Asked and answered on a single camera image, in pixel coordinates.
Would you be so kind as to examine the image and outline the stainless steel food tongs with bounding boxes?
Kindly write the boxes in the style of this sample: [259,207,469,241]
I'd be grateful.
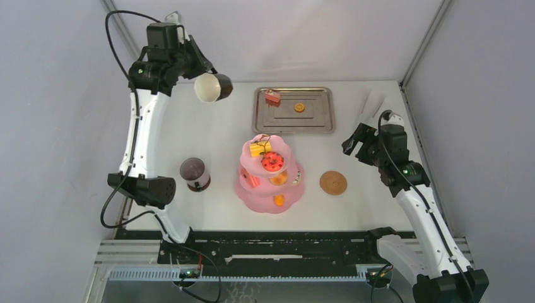
[355,88,386,126]

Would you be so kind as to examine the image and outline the black cup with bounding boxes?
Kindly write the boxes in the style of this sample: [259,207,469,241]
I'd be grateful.
[194,73,233,103]

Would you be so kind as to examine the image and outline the white donut with chocolate drizzle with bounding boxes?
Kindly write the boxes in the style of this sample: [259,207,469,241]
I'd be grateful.
[292,170,302,186]

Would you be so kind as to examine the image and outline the round golden bread bun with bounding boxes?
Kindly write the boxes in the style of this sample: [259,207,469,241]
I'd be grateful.
[269,170,288,186]

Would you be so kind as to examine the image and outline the orange fish-shaped cake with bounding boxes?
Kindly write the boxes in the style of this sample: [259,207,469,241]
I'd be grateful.
[273,194,285,207]

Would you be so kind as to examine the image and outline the pink three-tier cake stand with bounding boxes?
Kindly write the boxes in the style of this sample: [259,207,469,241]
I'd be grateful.
[235,134,305,214]

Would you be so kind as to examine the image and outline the yellow cake slice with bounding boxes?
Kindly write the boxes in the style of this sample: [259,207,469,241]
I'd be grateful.
[249,141,272,157]

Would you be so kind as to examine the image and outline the mauve cup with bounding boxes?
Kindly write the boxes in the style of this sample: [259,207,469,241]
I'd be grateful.
[179,157,211,186]

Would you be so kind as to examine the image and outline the red layered cake slice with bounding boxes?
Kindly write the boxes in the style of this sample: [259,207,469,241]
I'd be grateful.
[244,171,261,188]

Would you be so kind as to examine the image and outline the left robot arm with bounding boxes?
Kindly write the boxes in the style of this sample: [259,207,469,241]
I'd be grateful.
[107,22,233,263]

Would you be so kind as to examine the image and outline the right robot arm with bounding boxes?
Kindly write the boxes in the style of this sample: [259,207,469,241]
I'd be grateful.
[342,123,490,302]

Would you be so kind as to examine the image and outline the light woven round coaster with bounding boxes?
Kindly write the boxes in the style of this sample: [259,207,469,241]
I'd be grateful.
[319,170,348,196]

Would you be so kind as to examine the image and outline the stainless steel serving tray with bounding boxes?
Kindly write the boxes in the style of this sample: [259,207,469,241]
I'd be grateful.
[253,86,336,134]

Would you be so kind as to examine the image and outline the round yellow biscuit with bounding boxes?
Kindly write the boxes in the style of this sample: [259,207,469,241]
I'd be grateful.
[294,102,305,113]

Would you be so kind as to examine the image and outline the red cake slice with orange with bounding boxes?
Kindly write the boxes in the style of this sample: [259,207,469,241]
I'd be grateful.
[265,90,281,107]

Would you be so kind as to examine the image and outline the dark brown round coaster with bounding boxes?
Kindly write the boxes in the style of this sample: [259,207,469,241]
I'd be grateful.
[187,182,210,193]

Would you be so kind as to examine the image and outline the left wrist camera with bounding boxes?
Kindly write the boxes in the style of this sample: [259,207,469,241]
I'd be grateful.
[165,11,183,25]

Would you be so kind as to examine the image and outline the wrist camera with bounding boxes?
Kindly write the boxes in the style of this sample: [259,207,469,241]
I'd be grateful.
[165,11,183,25]
[381,111,404,128]

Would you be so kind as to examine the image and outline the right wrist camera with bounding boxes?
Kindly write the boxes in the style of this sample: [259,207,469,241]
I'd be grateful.
[381,111,404,128]

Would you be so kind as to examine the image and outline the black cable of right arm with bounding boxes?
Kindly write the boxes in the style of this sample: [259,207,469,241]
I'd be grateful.
[377,109,478,303]

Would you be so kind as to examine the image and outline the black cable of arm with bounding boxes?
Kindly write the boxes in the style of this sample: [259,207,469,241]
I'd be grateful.
[377,109,478,303]
[99,9,222,303]

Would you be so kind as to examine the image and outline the left aluminium frame post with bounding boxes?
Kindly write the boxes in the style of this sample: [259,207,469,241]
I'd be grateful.
[100,0,162,90]

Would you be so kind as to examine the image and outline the aluminium frame post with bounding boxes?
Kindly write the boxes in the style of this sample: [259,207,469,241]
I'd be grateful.
[100,0,162,90]
[399,0,454,91]

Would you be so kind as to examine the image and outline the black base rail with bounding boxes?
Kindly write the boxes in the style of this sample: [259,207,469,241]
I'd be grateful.
[115,229,419,279]

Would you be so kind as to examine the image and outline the right aluminium frame post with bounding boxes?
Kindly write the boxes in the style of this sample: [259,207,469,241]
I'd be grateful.
[399,0,454,91]

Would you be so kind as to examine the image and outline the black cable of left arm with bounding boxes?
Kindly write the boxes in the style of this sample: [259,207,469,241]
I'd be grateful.
[99,9,222,303]

